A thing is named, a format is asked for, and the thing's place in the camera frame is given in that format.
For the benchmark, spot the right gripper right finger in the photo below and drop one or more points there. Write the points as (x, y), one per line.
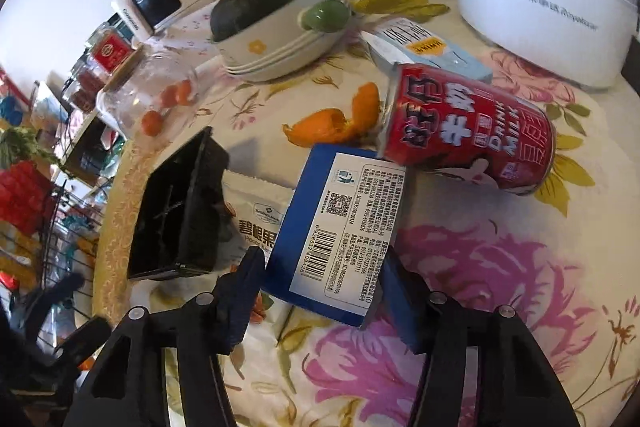
(515, 386)

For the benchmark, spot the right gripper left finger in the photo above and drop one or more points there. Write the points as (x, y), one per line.
(126, 386)

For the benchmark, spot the black plastic food tray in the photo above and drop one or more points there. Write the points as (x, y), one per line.
(178, 224)

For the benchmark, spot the blue barcode carton box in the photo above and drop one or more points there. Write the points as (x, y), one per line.
(336, 232)

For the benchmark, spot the floral tablecloth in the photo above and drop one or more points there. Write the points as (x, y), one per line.
(566, 258)

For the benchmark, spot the white nut snack packet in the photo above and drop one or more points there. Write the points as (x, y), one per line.
(257, 209)

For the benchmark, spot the red milk drink can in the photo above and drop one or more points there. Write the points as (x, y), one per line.
(465, 129)

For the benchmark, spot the glass jar with tomatoes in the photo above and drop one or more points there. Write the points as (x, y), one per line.
(150, 96)

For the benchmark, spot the orange peel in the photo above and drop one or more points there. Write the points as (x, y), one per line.
(331, 126)

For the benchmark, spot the red label jar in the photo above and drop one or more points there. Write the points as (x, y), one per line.
(109, 48)

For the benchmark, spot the light blue small carton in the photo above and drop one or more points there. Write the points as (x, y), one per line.
(402, 41)

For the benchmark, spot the stacked white floral bowls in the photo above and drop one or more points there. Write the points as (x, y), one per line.
(276, 45)

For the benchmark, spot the dark green pumpkin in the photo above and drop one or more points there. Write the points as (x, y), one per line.
(229, 17)

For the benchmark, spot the green ceramic spoon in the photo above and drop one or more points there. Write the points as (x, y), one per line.
(327, 16)

